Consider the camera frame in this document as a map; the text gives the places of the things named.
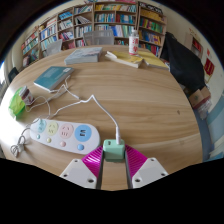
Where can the grey book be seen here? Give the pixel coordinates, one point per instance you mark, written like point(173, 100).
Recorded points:
point(83, 56)

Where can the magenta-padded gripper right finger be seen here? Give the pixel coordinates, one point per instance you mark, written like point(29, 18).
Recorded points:
point(150, 171)

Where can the small green charger block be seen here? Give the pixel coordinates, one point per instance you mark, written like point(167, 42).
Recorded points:
point(114, 150)

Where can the small wooden wall shelf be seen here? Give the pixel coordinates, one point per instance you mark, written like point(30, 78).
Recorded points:
point(195, 45)

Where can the green plastic bag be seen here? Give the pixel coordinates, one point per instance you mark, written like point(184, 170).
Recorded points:
point(16, 104)

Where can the red wall banner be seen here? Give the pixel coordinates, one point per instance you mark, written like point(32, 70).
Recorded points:
point(209, 66)

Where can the grey mesh-back chair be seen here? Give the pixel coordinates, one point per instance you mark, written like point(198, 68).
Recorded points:
point(99, 38)

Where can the grey plain-back chair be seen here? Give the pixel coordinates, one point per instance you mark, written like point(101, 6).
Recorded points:
point(54, 47)

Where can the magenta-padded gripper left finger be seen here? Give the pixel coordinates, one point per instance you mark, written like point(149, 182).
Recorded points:
point(78, 172)

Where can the dark office chair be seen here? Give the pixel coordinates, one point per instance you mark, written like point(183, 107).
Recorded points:
point(13, 75)

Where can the teal book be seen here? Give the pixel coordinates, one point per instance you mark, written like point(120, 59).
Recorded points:
point(53, 77)

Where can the yellow paperback book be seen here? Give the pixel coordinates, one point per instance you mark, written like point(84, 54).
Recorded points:
point(125, 59)
point(155, 60)

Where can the wooden bookshelf unit with books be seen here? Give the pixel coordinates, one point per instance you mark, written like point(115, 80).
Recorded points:
point(113, 20)

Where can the black cloth cover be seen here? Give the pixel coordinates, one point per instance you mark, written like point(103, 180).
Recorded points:
point(183, 66)

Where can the white pastel-socket power strip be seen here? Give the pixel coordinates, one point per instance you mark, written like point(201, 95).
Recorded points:
point(66, 135)

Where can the white bottle with red label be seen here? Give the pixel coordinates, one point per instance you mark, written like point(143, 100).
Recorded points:
point(134, 43)

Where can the cardboard box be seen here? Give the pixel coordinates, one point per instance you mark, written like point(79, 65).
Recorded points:
point(199, 98)

